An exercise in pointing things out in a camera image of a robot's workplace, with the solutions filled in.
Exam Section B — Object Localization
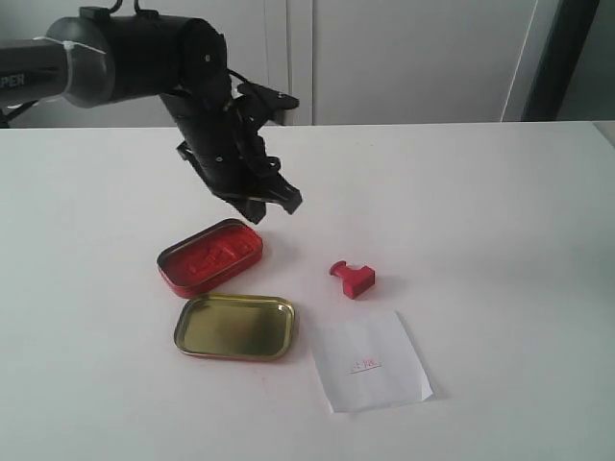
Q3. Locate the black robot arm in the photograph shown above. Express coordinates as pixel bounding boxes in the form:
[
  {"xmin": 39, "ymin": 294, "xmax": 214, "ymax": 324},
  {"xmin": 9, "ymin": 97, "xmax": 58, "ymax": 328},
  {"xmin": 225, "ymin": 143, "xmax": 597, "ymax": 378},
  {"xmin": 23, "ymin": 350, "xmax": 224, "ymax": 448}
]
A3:
[{"xmin": 1, "ymin": 6, "xmax": 302, "ymax": 223}]

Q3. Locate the white cabinet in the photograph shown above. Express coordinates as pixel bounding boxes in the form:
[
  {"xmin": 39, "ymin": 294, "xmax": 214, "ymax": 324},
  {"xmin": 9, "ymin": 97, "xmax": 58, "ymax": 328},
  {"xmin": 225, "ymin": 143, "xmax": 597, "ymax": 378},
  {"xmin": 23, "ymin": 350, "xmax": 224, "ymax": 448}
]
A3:
[{"xmin": 0, "ymin": 0, "xmax": 558, "ymax": 130}]

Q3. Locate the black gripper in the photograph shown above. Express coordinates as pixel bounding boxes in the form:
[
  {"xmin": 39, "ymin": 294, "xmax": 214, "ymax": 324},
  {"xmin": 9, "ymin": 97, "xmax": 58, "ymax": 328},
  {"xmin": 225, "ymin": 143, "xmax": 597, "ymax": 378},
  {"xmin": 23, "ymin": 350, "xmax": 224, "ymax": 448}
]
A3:
[{"xmin": 175, "ymin": 105, "xmax": 303, "ymax": 225}]

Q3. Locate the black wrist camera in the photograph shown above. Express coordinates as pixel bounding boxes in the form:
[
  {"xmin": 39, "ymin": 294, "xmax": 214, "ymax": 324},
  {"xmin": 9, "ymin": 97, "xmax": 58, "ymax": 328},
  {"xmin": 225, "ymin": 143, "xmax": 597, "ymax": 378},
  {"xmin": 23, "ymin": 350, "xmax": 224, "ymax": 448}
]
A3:
[{"xmin": 236, "ymin": 83, "xmax": 300, "ymax": 129}]

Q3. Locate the dark door frame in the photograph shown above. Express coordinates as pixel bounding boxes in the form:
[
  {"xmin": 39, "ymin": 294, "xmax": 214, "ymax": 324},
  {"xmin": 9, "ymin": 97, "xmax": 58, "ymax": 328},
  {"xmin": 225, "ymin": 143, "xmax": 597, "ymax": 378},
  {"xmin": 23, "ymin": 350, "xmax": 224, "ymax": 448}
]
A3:
[{"xmin": 521, "ymin": 0, "xmax": 601, "ymax": 122}]

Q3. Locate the white paper sheet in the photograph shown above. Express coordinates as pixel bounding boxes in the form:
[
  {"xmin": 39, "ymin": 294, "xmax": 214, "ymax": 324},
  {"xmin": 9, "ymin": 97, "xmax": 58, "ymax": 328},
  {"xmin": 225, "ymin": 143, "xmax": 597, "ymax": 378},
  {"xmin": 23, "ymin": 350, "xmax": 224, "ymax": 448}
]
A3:
[{"xmin": 309, "ymin": 310, "xmax": 433, "ymax": 413}]

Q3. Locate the red ink pad tin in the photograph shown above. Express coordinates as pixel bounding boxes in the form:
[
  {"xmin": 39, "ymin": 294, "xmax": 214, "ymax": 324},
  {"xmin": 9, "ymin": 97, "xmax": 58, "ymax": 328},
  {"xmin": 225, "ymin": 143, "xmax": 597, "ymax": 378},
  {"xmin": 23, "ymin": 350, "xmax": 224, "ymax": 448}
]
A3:
[{"xmin": 157, "ymin": 218, "xmax": 263, "ymax": 299}]

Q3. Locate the red stamp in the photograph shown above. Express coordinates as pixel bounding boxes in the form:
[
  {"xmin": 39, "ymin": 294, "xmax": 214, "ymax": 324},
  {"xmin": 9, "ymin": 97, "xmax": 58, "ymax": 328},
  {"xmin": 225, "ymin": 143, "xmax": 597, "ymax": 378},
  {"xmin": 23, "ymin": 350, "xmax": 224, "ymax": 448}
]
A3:
[{"xmin": 329, "ymin": 260, "xmax": 376, "ymax": 300}]

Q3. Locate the gold tin lid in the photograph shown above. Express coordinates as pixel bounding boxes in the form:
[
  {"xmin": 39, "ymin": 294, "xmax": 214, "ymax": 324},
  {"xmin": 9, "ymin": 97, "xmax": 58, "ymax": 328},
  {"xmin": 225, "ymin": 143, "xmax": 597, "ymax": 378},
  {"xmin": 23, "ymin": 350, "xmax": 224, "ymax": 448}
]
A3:
[{"xmin": 173, "ymin": 294, "xmax": 297, "ymax": 362}]

